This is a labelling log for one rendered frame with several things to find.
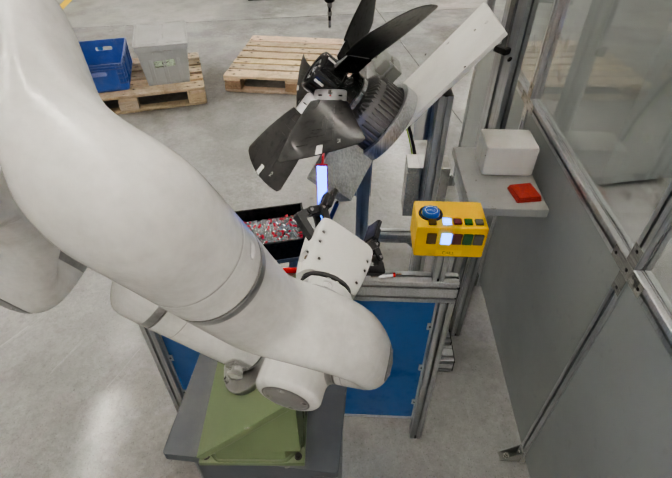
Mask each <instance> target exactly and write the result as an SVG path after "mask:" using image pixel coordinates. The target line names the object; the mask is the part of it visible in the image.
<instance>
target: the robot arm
mask: <svg viewBox="0 0 672 478"><path fill-rule="evenodd" d="M337 192H338V190H337V189H336V188H334V189H332V190H331V191H330V192H327V191H326V192H325V193H324V194H323V195H322V197H321V200H320V202H319V204H318V205H314V206H309V207H308V208H306V209H303V210H301V211H299V212H297V213H296V214H295V215H294V219H295V221H296V223H297V224H298V226H299V227H300V229H301V230H302V232H303V234H304V235H305V240H304V243H303V246H302V249H301V253H300V256H299V261H298V265H297V272H296V278H294V277H291V276H289V275H288V274H287V273H286V272H285V271H284V270H283V269H282V267H281V266H280V265H279V264H278V263H277V261H276V260H275V259H274V258H273V257H272V255H271V254H270V253H269V252H268V250H267V249H266V248H265V247H264V246H263V244H262V243H261V242H260V241H259V239H258V238H257V237H256V236H255V235H254V234H253V232H252V231H251V230H250V229H249V228H248V227H247V225H246V224H245V223H244V222H243V221H242V220H241V218H240V217H239V216H238V215H237V214H236V213H235V211H234V210H233V209H232V208H231V207H230V206H229V204H228V203H227V202H226V201H225V200H224V199H223V197H222V196H221V195H220V194H219V193H218V192H217V191H216V190H215V188H214V187H213V186H212V185H211V184H210V183H209V182H208V181H207V180H206V179H205V177H204V176H203V175H202V174H201V173H200V172H199V171H198V170H197V169H196V168H195V167H193V166H192V165H191V164H190V163H189V162H188V161H187V160H185V159H184V158H183V157H182V156H180V155H179V154H178V153H176V152H175V151H174V150H172V149H171V148H169V147H168V146H166V145H165V144H163V143H161V142H160V141H158V140H156V139H155V138H153V137H151V136H149V135H148V134H146V133H144V132H143V131H141V130H139V129H138V128H136V127H134V126H133V125H131V124H129V123H128V122H126V121H125V120H123V119H122V118H120V117H119V116H118V115H116V114H115V113H114V112H113V111H112V110H110V109H109V108H108V107H107V106H106V105H105V103H104V102H103V101H102V99H101V98H100V96H99V94H98V91H97V89H96V86H95V84H94V81H93V79H92V76H91V73H90V71H89V68H88V65H87V63H86V60H85V57H84V54H83V52H82V49H81V46H80V44H79V42H78V39H77V37H76V35H75V33H74V30H73V28H72V26H71V24H70V22H69V20H68V18H67V16H66V14H65V13H64V11H63V9H62V8H61V6H60V5H59V3H58V2H57V0H0V306H2V307H4V308H7V309H9V310H12V311H15V312H19V313H21V314H34V313H41V312H45V311H48V310H50V309H52V308H54V307H55V306H57V305H58V304H59V303H61V302H62V301H63V300H64V299H65V298H66V297H67V295H68V294H69V293H70V292H71V291H72V289H73V288H74V287H75V285H76V284H77V282H78V281H79V279H80V278H81V276H82V275H83V273H84V272H85V270H86V269H87V267H88V268H90V269H92V270H94V271H95V272H97V273H99V274H101V275H103V276H105V277H107V278H109V279H110V280H112V284H111V290H110V303H111V306H112V308H113V309H114V310H115V311H116V312H117V313H118V314H120V315H121V316H123V317H125V318H127V319H129V320H131V321H133V322H135V323H137V324H139V325H141V326H143V327H145V328H147V329H150V330H152V331H154V332H156V333H158V334H160V335H162V336H165V337H167V338H169V339H171V340H173V341H175V342H177V343H180V344H182V345H184V346H186V347H188V348H190V349H192V350H195V351H197V352H199V353H201V354H203V355H205V356H207V357H210V358H212V359H214V360H216V361H218V362H220V363H222V364H225V366H224V379H223V381H224V382H225V385H226V387H227V389H228V390H229V391H230V392H232V393H234V394H237V395H245V394H248V393H250V392H252V391H253V390H255V389H256V388H257V389H258V391H259V392H260V393H261V394H262V395H263V396H264V397H266V398H267V399H269V400H270V401H272V402H274V403H276V404H278V405H280V406H283V407H286V408H289V409H293V410H298V411H313V410H316V409H317V408H319V407H320V405H321V402H322V399H323V396H324V393H325V390H326V388H327V387H328V386H329V385H332V384H336V385H341V386H345V387H350V388H356V389H361V390H373V389H376V388H379V387H380V386H382V385H383V384H384V383H385V381H386V380H387V378H388V377H389V376H390V372H391V368H392V365H393V349H392V345H391V341H390V339H389V336H388V334H387V332H386V330H385V329H384V327H383V325H382V324H381V323H380V321H379V320H378V319H377V318H376V316H375V315H374V314H373V313H372V312H370V311H369V310H368V309H367V308H365V307H364V306H362V305H361V304H359V303H357V302H355V301H353V299H354V297H355V296H356V294H357V292H358V291H359V289H360V287H361V285H362V283H363V281H364V279H365V276H366V275H370V276H380V275H382V274H384V273H385V267H384V263H383V261H382V260H383V255H382V253H381V251H380V248H379V247H380V242H379V241H378V239H379V236H380V232H381V229H380V227H381V224H382V221H381V220H379V219H378V220H377V221H375V222H374V223H372V224H371V225H369V226H368V228H367V231H366V235H365V238H364V241H363V240H361V239H360V238H358V237H357V236H355V235H354V234H353V233H351V232H350V231H348V230H347V229H345V228H344V227H342V226H341V225H339V224H338V223H336V222H335V221H333V220H331V218H330V214H329V211H328V209H329V208H331V207H332V205H333V202H334V200H335V197H336V195H337ZM321 215H322V219H321ZM308 217H313V219H314V223H315V227H316V228H314V227H312V226H311V224H310V222H309V221H308V219H307V218H308ZM371 260H372V262H373V263H374V264H373V265H374V266H370V263H371Z"/></svg>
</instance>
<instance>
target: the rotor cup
mask: <svg viewBox="0 0 672 478"><path fill-rule="evenodd" d="M328 58H331V59H332V60H333V61H334V62H335V63H337V62H338V60H337V59H336V58H334V57H333V56H332V55H331V54H330V53H328V52H323V53H322V54H321V55H320V56H319V57H318V58H317V59H316V60H315V61H314V62H313V64H312V65H311V66H310V68H309V69H308V71H307V72H306V74H305V76H304V78H303V80H302V87H303V88H304V89H306V90H307V91H308V92H310V93H311V94H312V95H313V96H314V92H315V90H317V89H341V90H346V91H347V101H348V102H349V104H350V103H351V102H352V101H353V100H354V98H355V97H356V95H357V94H358V92H359V90H360V89H361V87H362V84H363V81H364V77H363V76H362V75H361V74H360V73H359V72H358V73H357V74H352V75H351V76H347V73H346V72H339V71H334V69H335V67H334V65H335V64H334V63H332V62H331V61H330V60H329V59H328ZM316 66H317V68H316V70H315V71H314V72H312V71H313V68H314V67H316ZM315 78H316V79H317V80H318V81H319V82H321V83H322V84H323V85H324V86H323V87H321V86H320V85H319V84H318V83H316V82H315V81H314V79H315Z"/></svg>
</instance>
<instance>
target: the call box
mask: <svg viewBox="0 0 672 478"><path fill-rule="evenodd" d="M428 205H432V206H437V208H438V209H439V210H440V215H439V217H438V218H435V219H436V221H437V225H429V223H428V219H429V218H426V217H424V216H423V215H422V209H423V208H424V206H428ZM443 218H451V222H452V224H451V225H444V224H443ZM454 218H461V219H462V223H463V224H462V225H454V221H453V219H454ZM464 219H472V220H473V225H465V222H464ZM475 219H483V221H484V226H477V225H476V224H475ZM410 231H411V240H412V248H413V254H414V255H419V256H451V257H481V256H482V253H483V249H484V245H485V242H486V238H487V235H488V231H489V228H488V225H487V221H486V218H485V215H484V212H483V208H482V205H481V203H479V202H442V201H414V204H413V211H412V218H411V226H410ZM427 233H437V239H436V244H426V238H427ZM442 233H448V234H452V236H453V234H463V235H464V234H473V235H475V234H482V235H485V237H484V240H483V244H482V246H477V245H462V242H461V245H451V243H450V245H444V244H440V242H441V237H442Z"/></svg>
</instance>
